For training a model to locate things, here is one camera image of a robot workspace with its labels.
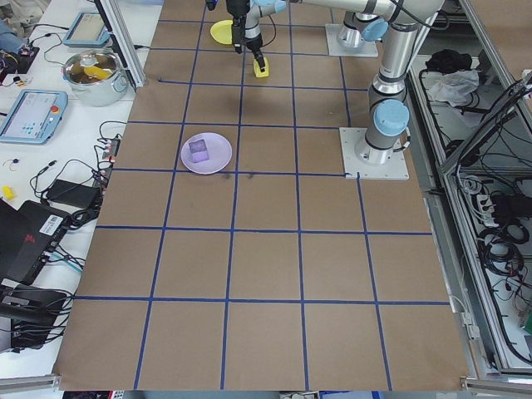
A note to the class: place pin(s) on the yellow foam block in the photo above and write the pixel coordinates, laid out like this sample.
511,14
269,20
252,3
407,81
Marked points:
264,74

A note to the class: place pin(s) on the black cloth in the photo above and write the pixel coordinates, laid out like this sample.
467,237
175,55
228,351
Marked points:
449,60

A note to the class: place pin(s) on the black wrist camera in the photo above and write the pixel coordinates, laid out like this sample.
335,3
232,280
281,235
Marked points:
212,4

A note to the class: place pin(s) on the black power brick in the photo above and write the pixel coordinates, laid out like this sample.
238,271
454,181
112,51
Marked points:
70,193

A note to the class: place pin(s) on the purple plate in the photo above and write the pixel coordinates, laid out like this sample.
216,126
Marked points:
218,154

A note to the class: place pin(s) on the white square base plate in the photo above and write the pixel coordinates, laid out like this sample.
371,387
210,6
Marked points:
395,170
353,49

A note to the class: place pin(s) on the grey metal bracket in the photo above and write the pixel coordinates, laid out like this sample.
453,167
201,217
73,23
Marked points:
469,326

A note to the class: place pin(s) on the aluminium corner profile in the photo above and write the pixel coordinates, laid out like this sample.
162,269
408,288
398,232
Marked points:
496,386
29,380

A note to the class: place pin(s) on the blue denim fabric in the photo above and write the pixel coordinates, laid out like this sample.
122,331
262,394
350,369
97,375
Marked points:
8,35

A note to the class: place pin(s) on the black device with ports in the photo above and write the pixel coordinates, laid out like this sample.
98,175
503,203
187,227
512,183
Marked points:
33,316

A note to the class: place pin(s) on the aluminium profile post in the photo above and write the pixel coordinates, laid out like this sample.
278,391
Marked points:
122,41

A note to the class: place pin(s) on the black plug adapter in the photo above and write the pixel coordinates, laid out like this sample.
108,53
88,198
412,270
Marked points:
505,203

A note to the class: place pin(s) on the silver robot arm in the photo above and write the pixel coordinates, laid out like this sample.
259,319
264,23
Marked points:
353,29
392,54

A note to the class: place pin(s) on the steel cooking pot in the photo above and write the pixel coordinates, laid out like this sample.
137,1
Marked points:
99,93

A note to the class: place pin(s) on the small yellow block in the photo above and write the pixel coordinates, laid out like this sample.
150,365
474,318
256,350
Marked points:
7,192

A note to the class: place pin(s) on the purple foam block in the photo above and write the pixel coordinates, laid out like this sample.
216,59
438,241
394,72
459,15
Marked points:
198,151

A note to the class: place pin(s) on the white power strip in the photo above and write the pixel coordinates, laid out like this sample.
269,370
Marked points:
485,208

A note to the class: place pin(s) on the yellow item inside pot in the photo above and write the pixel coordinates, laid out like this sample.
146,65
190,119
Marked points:
95,71

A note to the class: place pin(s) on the yellow plate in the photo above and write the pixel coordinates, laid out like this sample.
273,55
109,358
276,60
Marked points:
220,33

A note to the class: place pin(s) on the white cloth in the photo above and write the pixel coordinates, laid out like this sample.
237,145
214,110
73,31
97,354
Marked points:
455,89

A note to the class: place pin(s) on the light blue teach pendant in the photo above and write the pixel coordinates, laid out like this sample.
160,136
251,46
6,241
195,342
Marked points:
85,29
29,118

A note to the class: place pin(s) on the hub with red plugs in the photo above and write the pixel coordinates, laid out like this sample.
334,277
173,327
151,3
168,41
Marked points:
109,158

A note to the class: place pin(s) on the black box with white label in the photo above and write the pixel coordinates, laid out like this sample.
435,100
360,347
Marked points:
29,237

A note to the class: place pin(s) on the V-shaped aluminium frame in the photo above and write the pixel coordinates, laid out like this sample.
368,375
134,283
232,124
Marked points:
446,249

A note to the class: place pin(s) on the glass pot lid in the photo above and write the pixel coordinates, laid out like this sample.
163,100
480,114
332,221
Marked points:
91,60

